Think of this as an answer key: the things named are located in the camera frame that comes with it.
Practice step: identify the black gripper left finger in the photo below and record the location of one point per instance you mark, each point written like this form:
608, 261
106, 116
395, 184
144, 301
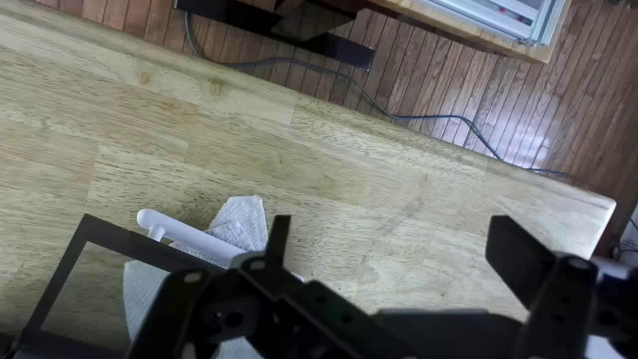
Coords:
279, 319

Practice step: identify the light wooden furniture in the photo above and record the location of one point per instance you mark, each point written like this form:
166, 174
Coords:
465, 32

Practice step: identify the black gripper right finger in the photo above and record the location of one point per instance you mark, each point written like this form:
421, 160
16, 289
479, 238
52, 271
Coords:
565, 305

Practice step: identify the black metal stand base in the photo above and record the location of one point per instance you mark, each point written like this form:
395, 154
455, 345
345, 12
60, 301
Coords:
319, 40

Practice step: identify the white framed panel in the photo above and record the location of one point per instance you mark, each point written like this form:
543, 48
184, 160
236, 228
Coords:
499, 14

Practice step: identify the white patterned cloth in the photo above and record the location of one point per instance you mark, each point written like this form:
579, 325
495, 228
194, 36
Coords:
242, 222

